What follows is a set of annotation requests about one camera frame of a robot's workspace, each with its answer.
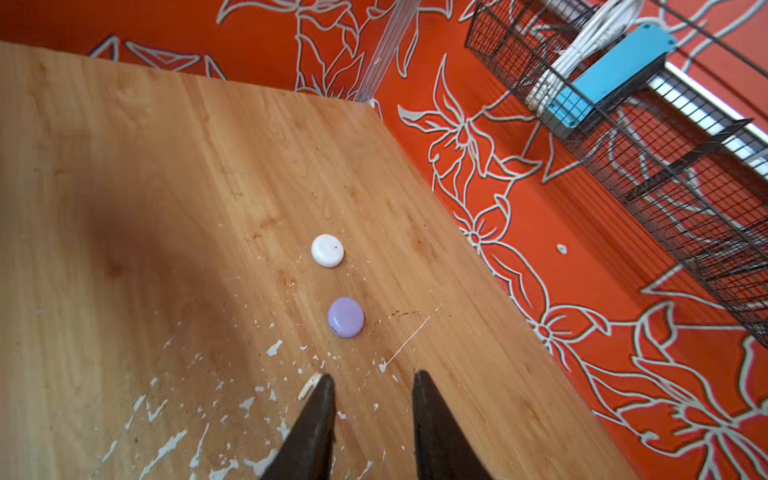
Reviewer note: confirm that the light blue box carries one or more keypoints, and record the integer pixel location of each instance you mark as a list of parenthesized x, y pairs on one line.
[(581, 106)]

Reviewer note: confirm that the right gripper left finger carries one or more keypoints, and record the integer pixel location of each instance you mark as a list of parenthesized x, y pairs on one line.
[(308, 450)]

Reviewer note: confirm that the white earbuds charging case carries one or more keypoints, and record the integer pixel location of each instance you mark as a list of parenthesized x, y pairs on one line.
[(327, 251)]

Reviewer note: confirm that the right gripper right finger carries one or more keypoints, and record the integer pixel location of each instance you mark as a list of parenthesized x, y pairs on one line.
[(441, 449)]

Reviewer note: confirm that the black wire basket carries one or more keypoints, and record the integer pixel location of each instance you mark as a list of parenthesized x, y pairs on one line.
[(686, 154)]

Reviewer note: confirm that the cream earbud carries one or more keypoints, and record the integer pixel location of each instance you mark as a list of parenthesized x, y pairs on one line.
[(310, 384)]

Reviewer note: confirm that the purple round case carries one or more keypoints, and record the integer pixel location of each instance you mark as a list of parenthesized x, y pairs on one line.
[(346, 317)]

